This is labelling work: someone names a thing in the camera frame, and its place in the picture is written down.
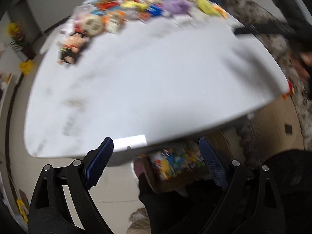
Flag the yellow potty chair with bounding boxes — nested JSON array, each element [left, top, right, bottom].
[[19, 59, 35, 75]]

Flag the person's black trousers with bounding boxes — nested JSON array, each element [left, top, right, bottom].
[[138, 148, 312, 234]]

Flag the yellow flower plant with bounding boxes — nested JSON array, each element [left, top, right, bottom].
[[7, 21, 31, 56]]

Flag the yellow plastic toy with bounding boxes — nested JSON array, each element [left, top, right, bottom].
[[121, 0, 150, 11]]

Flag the yellow toy excavator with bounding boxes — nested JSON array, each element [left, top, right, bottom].
[[15, 198, 30, 225]]

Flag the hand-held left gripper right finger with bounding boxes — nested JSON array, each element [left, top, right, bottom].
[[198, 137, 288, 234]]

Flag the beige round plastic toy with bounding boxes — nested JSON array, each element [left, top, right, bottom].
[[80, 14, 104, 37]]

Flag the purple plush toy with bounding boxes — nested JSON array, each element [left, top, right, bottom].
[[161, 0, 192, 15]]

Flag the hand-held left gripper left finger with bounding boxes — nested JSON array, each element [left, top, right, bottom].
[[27, 137, 114, 234]]

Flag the floral sofa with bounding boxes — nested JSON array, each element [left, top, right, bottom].
[[211, 0, 312, 166]]

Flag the blue toy box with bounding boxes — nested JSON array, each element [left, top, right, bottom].
[[146, 4, 163, 17]]

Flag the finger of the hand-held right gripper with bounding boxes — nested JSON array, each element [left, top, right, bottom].
[[233, 20, 296, 36]]

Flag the cartoon boy figurine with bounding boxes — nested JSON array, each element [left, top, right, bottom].
[[57, 32, 89, 65]]

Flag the yellow duck toy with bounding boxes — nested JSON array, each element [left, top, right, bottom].
[[196, 0, 218, 15]]

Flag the cardboard box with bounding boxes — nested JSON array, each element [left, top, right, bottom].
[[142, 130, 234, 194]]

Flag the person's right hand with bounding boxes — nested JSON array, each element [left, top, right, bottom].
[[296, 51, 312, 81]]

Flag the fluffy beige slipper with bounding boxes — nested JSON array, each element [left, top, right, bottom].
[[126, 208, 151, 234]]

